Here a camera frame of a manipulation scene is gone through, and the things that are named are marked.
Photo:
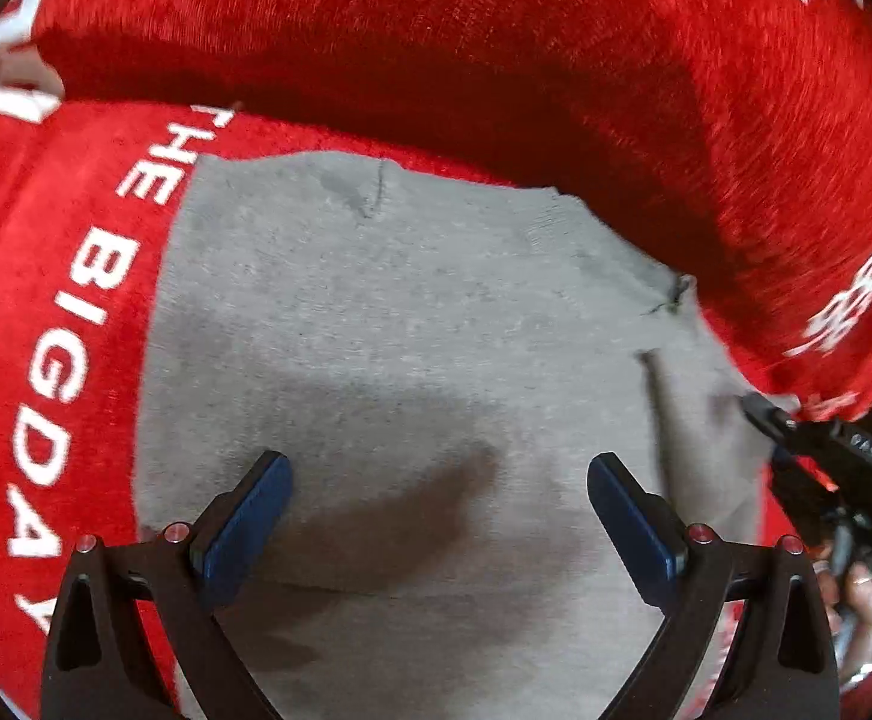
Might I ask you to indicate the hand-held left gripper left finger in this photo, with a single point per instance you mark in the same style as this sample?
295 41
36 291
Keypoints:
250 521

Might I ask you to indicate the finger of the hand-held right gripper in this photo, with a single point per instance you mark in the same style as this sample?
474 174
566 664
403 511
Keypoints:
767 412
803 491

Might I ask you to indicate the red printed blanket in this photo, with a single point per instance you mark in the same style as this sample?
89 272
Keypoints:
481 37

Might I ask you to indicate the grey knit garment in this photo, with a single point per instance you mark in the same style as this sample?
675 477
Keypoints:
406 330

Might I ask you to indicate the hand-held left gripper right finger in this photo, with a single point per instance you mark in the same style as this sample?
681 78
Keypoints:
631 525

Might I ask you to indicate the person's right hand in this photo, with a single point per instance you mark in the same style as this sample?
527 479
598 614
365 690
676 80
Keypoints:
863 604

